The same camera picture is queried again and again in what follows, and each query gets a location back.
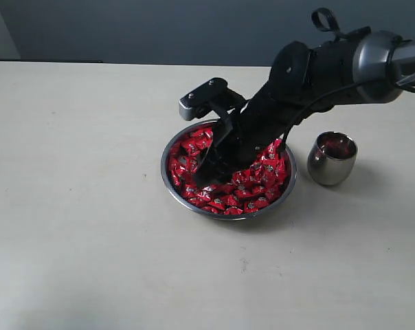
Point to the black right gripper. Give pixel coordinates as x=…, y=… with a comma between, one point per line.
x=265, y=117

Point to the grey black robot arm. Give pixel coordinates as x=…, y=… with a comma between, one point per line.
x=371, y=70

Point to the pile of red candies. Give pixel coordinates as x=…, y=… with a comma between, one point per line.
x=255, y=192

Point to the round steel plate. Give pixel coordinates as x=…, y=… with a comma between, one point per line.
x=180, y=199

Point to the stainless steel cup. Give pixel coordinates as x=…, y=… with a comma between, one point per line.
x=327, y=171

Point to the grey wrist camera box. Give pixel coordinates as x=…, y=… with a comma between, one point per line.
x=213, y=95

